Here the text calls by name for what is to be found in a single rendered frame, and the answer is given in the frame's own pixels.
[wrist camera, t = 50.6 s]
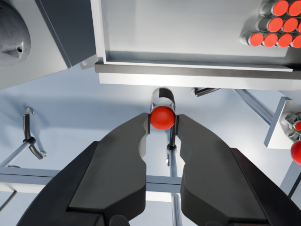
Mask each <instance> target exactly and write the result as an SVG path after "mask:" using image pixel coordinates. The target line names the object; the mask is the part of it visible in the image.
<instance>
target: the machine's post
mask: <svg viewBox="0 0 301 226"><path fill-rule="evenodd" d="M277 91H279V92H280V93H282V94H284V95H285V96H287V97H288V98H290V99H292V100H293V101H295V102H297V103H298V104H300V105H301V80H294V82H293V84H292V87H291V90H290V91H285V90H277Z"/></svg>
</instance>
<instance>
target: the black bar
mask: <svg viewBox="0 0 301 226"><path fill-rule="evenodd" d="M291 69H293V70H292V72H291V71H269V70H237V69H214V68H192V67H170V66H148V65H116V64H104V62H101V61H98V62H96V63H95V72H96V73H116V74H153V75H179V76H204V77H230V78H267V79H292V80H301V69H299V68H291Z"/></svg>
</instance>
